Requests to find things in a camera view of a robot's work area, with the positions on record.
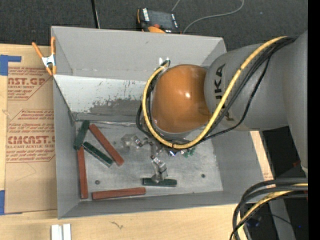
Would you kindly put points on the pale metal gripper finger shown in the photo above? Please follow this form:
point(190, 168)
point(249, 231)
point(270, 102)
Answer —
point(132, 141)
point(159, 170)

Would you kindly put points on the dark green flat block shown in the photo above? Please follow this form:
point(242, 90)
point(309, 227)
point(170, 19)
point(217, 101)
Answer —
point(168, 182)
point(98, 154)
point(82, 135)

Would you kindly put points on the red-brown flat block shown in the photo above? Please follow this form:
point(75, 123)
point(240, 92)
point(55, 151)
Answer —
point(118, 193)
point(106, 144)
point(82, 174)

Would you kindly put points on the grey metal bin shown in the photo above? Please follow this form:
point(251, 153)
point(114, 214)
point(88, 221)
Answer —
point(105, 51)

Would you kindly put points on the brown cardboard board red print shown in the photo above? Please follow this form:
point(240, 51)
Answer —
point(27, 179)

